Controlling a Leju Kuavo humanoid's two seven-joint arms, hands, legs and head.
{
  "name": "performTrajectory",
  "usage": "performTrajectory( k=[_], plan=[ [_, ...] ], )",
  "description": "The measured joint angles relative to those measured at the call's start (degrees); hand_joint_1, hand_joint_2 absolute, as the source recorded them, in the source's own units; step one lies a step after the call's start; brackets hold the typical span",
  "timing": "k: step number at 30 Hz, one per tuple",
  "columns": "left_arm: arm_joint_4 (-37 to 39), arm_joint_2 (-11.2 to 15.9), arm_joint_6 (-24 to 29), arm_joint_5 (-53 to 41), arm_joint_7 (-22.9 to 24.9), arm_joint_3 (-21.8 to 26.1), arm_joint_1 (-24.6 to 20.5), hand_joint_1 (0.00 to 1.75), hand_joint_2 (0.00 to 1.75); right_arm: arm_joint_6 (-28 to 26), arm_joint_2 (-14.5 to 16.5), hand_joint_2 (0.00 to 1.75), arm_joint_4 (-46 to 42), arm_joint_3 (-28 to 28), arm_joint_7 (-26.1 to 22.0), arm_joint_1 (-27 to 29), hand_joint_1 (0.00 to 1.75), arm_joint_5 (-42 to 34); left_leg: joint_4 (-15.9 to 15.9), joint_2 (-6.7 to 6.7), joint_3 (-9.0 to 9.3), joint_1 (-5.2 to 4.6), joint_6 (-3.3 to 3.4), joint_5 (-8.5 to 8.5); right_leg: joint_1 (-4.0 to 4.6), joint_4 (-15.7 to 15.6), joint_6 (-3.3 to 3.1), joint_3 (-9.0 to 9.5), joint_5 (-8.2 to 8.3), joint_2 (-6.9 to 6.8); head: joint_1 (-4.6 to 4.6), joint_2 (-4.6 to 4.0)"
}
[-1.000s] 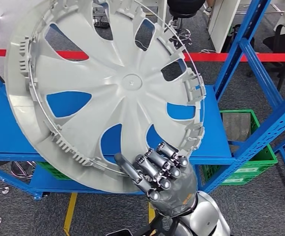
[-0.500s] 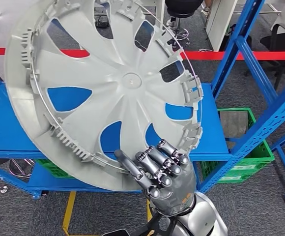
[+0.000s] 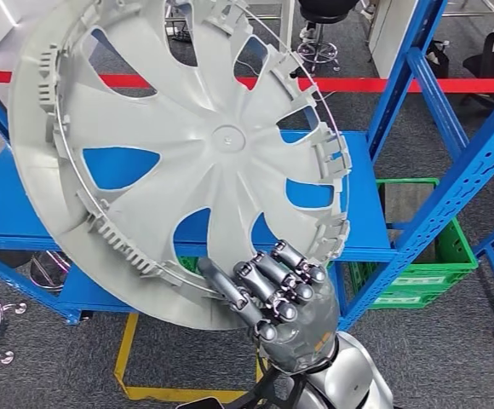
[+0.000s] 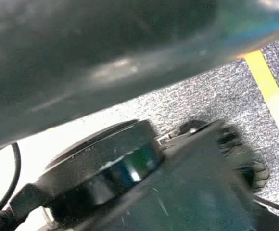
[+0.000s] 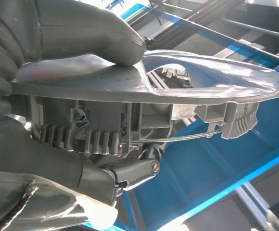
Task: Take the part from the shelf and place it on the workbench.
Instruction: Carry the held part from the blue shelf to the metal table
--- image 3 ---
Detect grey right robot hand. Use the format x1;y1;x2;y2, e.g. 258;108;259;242
197;239;341;375

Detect grey plastic wheel cover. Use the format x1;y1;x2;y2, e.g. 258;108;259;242
7;0;353;331

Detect green plastic crate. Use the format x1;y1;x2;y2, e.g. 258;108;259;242
368;287;436;310
349;178;479;295
177;256;202;278

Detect black stool chrome base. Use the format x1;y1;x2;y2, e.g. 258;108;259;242
296;0;359;74

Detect red barrier tape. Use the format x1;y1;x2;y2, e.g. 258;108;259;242
0;70;494;95

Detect white desk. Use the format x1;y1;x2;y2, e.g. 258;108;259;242
279;0;298;52
368;0;418;80

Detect black bag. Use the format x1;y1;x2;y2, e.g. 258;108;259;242
424;39;451;80

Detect round chrome stool base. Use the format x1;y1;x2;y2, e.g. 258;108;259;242
30;251;73;293

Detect black office chair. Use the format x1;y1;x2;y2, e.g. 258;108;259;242
461;31;494;108

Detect chrome chair base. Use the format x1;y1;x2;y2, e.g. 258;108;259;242
0;295;27;366

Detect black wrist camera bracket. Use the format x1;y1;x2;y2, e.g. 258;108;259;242
225;352;312;409

